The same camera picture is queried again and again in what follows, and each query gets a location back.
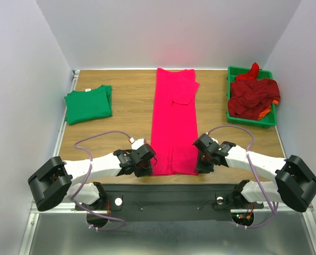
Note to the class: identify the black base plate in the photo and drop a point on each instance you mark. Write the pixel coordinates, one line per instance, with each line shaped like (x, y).
(170, 202)

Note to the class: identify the folded green t shirt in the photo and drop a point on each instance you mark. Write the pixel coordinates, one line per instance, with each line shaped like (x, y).
(84, 106)

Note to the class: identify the orange garment in bin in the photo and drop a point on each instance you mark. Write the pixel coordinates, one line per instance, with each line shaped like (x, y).
(267, 110)

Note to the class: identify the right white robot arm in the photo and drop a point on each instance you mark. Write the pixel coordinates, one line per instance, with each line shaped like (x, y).
(288, 180)

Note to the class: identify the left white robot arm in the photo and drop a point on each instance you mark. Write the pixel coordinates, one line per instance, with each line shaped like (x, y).
(57, 181)

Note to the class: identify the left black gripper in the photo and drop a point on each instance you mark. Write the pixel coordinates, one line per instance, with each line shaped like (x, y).
(148, 170)

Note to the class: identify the green plastic bin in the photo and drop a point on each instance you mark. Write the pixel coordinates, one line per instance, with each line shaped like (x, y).
(266, 122)

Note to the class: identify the pink t shirt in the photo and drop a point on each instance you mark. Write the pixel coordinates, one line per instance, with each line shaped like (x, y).
(174, 122)

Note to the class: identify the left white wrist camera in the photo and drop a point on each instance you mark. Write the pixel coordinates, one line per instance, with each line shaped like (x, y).
(136, 143)

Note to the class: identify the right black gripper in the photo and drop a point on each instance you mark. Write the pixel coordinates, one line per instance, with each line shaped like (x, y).
(203, 164)

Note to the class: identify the aluminium rail frame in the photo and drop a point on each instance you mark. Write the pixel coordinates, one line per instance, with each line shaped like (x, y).
(64, 231)

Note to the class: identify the dark red t shirt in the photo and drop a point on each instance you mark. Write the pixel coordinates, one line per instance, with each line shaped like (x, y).
(250, 96)

